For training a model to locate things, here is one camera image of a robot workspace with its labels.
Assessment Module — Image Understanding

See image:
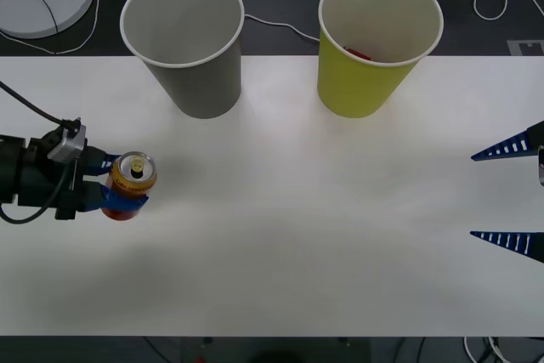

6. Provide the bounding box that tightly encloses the white power strip cable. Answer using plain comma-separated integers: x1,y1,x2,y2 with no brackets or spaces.
109,0,320,43

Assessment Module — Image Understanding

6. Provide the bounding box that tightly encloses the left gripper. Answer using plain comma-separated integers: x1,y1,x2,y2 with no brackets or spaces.
19,131,150,221

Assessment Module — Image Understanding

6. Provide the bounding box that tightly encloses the grey plastic bin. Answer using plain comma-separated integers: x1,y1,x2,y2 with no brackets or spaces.
119,0,247,120

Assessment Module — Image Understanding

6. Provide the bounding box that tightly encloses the white cable under table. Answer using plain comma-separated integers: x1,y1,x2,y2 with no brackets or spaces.
462,336,511,363

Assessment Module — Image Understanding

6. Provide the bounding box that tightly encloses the red drink can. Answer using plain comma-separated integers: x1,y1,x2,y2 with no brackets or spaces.
343,45,375,61

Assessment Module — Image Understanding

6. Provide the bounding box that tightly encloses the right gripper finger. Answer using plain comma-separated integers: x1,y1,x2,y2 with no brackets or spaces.
470,120,544,162
468,230,544,264

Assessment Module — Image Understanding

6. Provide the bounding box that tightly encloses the yellow-green plastic bin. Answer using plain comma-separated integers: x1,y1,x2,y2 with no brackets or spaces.
317,0,445,119

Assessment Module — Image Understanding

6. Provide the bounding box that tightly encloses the grey floor plate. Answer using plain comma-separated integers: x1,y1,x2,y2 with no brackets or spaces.
507,39,544,56

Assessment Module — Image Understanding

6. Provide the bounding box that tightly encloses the orange drink can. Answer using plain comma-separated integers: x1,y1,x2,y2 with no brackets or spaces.
103,150,158,223

